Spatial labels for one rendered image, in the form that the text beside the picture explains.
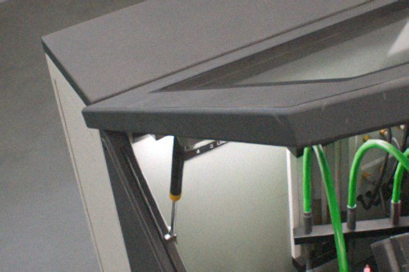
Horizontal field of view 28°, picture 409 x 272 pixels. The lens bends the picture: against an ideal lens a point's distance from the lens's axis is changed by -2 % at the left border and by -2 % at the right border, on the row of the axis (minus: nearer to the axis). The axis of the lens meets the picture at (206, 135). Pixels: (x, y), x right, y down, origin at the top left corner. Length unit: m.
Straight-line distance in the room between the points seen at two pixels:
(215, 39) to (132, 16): 0.20
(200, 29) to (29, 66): 3.04
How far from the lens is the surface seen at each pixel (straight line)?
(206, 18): 1.65
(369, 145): 1.53
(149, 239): 1.44
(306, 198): 1.66
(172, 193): 1.27
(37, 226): 3.54
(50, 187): 3.72
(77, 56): 1.59
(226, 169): 1.62
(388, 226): 1.74
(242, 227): 1.74
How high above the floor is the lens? 2.30
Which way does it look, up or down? 37 degrees down
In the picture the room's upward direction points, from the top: 7 degrees counter-clockwise
